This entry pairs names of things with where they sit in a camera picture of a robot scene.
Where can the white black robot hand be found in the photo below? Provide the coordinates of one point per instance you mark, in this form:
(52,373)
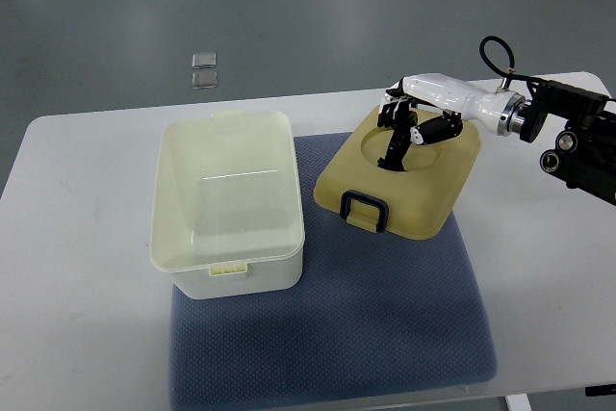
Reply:
(459,101)

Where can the yellow storage box lid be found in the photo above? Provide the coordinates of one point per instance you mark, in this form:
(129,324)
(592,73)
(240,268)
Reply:
(413,203)

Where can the upper metal floor plate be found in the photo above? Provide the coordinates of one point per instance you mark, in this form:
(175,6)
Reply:
(204,60)

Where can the white storage box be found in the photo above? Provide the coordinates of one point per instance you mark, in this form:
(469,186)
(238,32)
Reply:
(227,210)

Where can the blue grey textured mat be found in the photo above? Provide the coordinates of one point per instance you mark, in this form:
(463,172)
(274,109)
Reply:
(372,315)

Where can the white table leg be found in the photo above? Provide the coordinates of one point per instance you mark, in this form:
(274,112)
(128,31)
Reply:
(518,402)

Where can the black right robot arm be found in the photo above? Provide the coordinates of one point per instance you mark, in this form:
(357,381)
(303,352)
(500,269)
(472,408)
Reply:
(583,156)

